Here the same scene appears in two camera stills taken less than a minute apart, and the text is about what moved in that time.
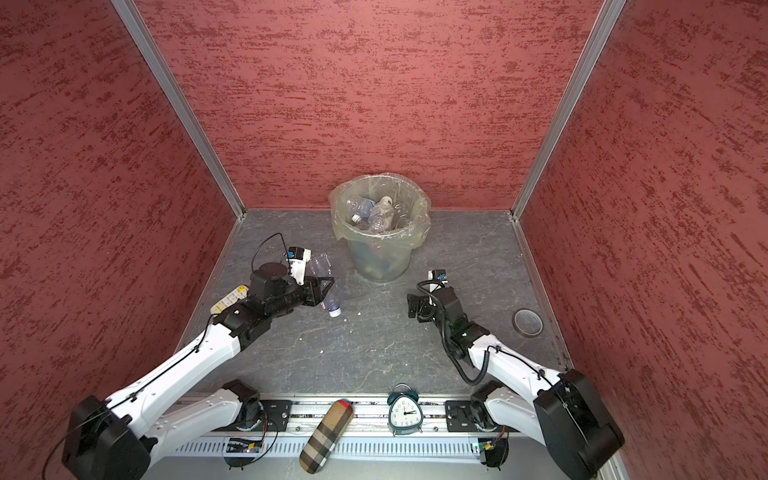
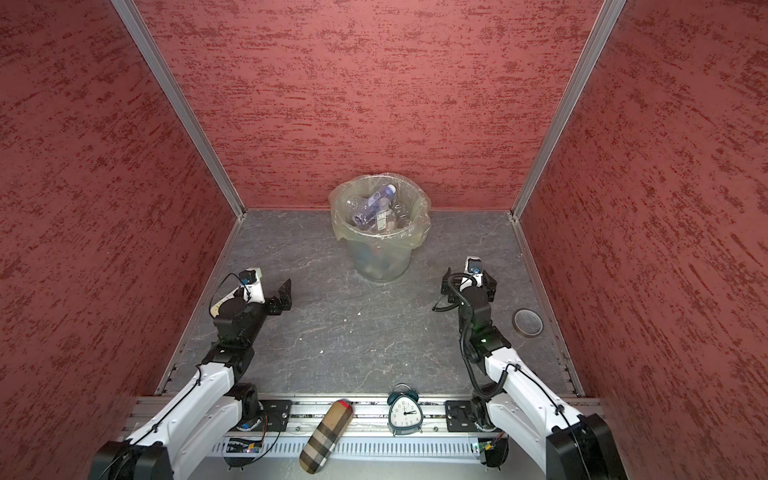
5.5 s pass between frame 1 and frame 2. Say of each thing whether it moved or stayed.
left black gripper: moved
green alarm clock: stayed
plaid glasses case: stayed
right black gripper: moved
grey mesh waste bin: stayed
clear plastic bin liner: stayed
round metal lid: stayed
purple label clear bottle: moved
